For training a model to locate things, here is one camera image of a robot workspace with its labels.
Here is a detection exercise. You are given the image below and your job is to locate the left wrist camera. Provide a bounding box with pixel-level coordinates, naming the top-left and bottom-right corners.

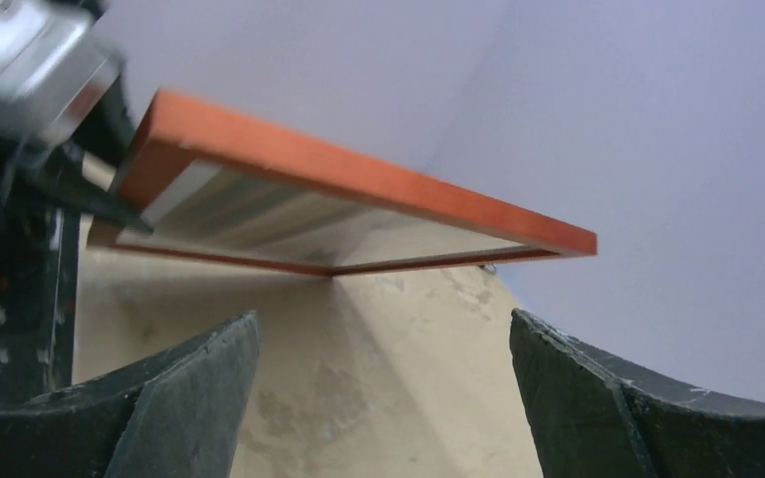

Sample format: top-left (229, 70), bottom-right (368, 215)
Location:
top-left (0, 1), bottom-right (124, 145)

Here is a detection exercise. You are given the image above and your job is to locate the orange wooden picture frame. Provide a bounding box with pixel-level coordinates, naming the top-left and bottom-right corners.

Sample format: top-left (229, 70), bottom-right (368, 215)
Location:
top-left (88, 90), bottom-right (598, 277)

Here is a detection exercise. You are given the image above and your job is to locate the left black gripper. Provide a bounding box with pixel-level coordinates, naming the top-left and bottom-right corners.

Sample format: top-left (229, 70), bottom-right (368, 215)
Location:
top-left (0, 79), bottom-right (152, 404)

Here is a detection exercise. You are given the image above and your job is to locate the photo print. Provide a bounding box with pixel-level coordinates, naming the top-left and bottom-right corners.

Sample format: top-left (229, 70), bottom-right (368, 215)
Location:
top-left (117, 160), bottom-right (517, 267)

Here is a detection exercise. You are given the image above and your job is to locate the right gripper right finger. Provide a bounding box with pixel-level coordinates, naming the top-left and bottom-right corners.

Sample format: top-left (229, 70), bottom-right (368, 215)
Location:
top-left (509, 309), bottom-right (765, 477)

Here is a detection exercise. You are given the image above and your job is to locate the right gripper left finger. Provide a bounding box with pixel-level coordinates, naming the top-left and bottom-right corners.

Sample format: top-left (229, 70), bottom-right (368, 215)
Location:
top-left (0, 312), bottom-right (261, 477)

